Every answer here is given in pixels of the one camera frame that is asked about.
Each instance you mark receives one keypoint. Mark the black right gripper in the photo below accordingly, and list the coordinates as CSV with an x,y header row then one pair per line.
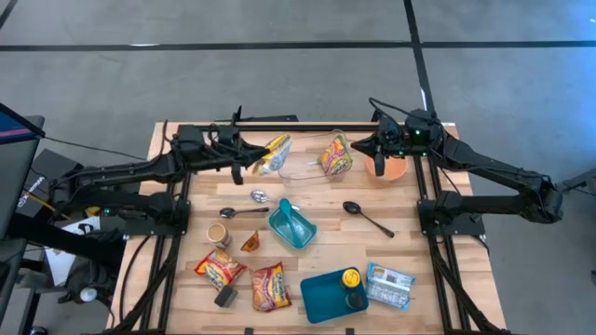
x,y
393,139

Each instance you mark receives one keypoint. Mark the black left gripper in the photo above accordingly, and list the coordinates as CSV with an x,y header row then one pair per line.
x,y
223,151

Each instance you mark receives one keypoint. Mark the teal plate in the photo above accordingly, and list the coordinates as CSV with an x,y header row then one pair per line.
x,y
286,207

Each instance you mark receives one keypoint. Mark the brown taco seasoning packet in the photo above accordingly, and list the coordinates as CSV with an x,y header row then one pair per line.
x,y
251,243

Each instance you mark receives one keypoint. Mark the dark bottle with yellow cap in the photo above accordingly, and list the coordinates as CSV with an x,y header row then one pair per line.
x,y
350,278

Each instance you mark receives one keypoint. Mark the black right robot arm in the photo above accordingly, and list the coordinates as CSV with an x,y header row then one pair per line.
x,y
489,167

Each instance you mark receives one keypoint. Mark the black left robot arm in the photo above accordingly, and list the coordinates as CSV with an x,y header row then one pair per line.
x,y
121,170

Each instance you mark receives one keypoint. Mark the orange bowl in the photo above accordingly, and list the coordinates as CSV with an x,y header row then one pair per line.
x,y
396,170

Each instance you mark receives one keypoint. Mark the clear plastic container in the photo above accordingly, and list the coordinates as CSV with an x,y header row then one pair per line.
x,y
298,167

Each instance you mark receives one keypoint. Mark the black spoon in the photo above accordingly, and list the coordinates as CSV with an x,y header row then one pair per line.
x,y
351,208

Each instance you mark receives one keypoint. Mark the small teal container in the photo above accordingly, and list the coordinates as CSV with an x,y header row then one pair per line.
x,y
305,232

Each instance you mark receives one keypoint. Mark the red yellow ramen packet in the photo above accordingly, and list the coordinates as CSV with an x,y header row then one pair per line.
x,y
270,288
219,270

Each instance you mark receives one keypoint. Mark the blue white snack packet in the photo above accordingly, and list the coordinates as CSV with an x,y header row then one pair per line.
x,y
390,286

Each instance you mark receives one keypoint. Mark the black sponge block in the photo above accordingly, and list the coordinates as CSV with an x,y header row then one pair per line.
x,y
226,297

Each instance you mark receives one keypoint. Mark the large teal tray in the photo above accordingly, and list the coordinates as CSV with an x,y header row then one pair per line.
x,y
321,300

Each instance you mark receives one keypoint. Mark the black equipment stand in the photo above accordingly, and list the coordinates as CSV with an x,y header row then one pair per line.
x,y
70,242

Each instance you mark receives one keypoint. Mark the black box with white print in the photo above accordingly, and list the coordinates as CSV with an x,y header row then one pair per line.
x,y
42,167

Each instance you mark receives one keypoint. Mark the bottle with white cap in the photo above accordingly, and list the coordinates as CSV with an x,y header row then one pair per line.
x,y
88,294

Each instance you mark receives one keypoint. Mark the white paper sheet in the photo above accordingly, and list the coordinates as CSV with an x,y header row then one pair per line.
x,y
60,270

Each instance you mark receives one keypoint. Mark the black computer monitor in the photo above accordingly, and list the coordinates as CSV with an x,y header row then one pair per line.
x,y
14,163

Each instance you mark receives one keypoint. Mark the black bracket bar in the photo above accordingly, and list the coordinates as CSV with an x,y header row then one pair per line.
x,y
237,116

